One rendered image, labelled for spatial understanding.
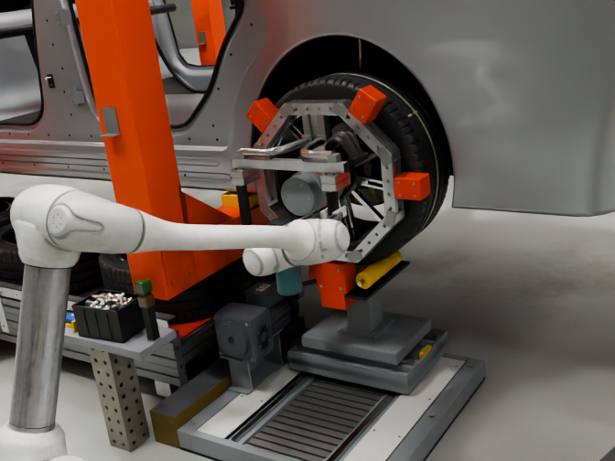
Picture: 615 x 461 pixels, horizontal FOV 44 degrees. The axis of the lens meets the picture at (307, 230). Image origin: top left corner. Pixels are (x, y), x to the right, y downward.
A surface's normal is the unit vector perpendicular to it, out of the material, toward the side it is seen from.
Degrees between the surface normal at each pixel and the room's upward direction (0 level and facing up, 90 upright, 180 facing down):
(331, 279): 90
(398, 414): 0
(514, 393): 0
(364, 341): 0
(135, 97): 90
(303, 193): 90
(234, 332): 90
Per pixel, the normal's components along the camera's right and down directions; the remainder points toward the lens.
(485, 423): -0.11, -0.94
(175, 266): 0.84, 0.08
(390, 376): -0.53, 0.33
